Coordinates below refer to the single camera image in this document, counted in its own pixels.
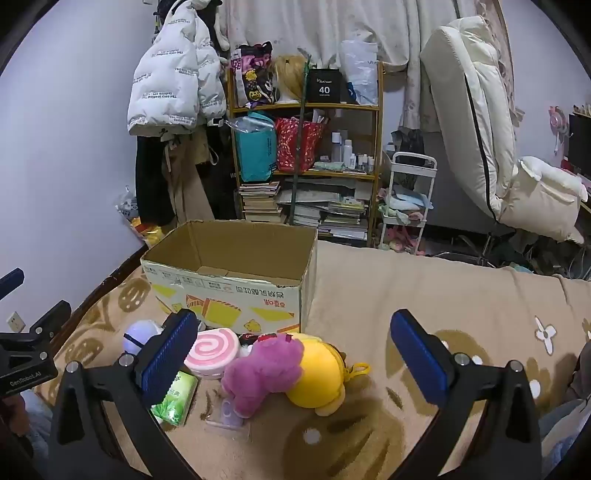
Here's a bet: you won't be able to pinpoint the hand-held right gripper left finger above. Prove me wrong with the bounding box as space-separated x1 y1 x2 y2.
46 308 201 480

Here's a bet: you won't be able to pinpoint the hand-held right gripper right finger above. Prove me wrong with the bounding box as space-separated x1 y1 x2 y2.
390 309 543 480

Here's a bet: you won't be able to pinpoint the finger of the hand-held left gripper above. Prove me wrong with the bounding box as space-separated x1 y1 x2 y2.
0 268 25 300

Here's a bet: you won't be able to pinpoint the yellow plush toy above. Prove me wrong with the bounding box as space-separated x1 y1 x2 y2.
281 331 372 417

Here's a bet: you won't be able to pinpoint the printed cardboard box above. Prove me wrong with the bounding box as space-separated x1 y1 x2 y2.
140 220 318 334

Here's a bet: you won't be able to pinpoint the pink soft toys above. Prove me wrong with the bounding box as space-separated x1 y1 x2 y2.
385 226 426 254

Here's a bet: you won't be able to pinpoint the purple and white plush ball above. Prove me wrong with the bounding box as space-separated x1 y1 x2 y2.
122 320 164 356

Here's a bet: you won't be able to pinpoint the pink swirl plush cushion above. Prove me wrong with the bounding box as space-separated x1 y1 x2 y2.
184 329 241 380

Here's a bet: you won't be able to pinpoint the green tissue packet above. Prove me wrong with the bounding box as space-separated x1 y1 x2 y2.
150 370 200 428

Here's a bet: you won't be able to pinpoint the person's left leg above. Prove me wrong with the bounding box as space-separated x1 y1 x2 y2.
18 390 54 457

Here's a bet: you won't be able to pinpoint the person's leg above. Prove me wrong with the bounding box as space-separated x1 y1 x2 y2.
18 390 54 457
540 399 591 476

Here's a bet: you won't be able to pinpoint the beige printed blanket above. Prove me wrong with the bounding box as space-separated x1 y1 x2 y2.
32 240 591 480

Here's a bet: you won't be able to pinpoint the clear plastic packet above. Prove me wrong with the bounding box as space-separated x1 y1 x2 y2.
203 397 250 432

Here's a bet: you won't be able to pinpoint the pink bear plush toy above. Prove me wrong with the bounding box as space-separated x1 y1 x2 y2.
221 333 305 418

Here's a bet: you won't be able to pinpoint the pile of snack packets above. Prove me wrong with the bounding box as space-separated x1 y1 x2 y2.
115 187 164 250

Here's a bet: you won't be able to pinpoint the light blue folded cloth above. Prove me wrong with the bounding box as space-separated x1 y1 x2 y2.
388 191 423 208

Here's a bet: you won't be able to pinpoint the person's right leg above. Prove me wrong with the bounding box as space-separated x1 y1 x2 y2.
540 399 591 476

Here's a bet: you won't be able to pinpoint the black hanging clothes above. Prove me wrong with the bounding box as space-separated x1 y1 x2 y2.
135 122 241 227

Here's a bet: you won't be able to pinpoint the beige hanging trousers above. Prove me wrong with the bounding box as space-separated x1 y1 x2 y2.
163 131 217 228

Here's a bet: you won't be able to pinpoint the white trolley cart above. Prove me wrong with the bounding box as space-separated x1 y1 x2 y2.
378 152 438 256

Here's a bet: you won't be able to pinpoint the pile of books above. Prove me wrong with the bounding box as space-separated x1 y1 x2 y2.
238 178 370 241

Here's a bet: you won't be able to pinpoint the teal bag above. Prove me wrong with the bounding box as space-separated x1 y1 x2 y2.
233 111 278 182

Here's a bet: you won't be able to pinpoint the group of cosmetic bottles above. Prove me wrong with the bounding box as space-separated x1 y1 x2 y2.
330 130 377 174

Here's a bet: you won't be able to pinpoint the red gift bag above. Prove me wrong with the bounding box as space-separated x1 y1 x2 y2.
276 117 326 174

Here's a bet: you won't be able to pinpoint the cream reclining chair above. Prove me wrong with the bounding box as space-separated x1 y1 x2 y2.
420 16 589 266

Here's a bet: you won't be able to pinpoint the green pole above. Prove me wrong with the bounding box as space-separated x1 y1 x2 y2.
288 53 312 227

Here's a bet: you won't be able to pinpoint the white puffer jacket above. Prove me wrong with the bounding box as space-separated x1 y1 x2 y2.
127 0 228 137

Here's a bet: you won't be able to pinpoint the black monitor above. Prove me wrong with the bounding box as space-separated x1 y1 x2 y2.
567 113 591 178

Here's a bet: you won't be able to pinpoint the wooden shelf rack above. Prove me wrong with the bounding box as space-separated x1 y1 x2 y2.
226 60 385 247

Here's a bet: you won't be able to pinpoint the pink small fan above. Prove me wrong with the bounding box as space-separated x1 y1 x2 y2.
549 105 571 155

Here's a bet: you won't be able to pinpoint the black box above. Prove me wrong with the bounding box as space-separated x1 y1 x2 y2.
307 68 342 103

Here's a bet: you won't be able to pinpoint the pink and black printed bag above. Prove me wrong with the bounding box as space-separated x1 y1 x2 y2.
229 41 280 106

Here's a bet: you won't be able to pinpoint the clear plastic bag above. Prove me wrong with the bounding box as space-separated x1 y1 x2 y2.
339 39 379 106

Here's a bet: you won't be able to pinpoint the blond wig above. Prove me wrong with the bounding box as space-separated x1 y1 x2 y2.
271 54 308 104

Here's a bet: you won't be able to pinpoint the white curtain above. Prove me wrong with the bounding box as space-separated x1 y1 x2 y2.
217 0 513 134

